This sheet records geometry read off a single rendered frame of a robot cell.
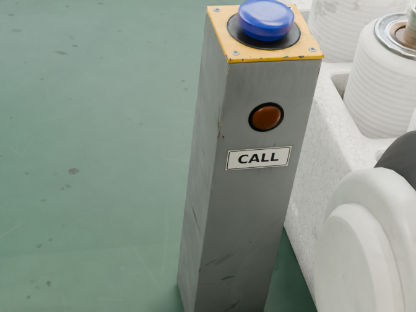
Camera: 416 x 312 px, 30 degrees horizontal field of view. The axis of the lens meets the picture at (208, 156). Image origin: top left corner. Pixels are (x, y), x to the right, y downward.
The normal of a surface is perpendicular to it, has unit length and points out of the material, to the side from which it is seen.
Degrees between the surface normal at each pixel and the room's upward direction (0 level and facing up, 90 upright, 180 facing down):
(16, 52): 0
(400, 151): 59
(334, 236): 90
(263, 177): 90
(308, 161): 90
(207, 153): 90
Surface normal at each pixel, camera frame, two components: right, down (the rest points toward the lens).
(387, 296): -0.54, -0.09
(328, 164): -0.97, 0.07
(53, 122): 0.10, -0.75
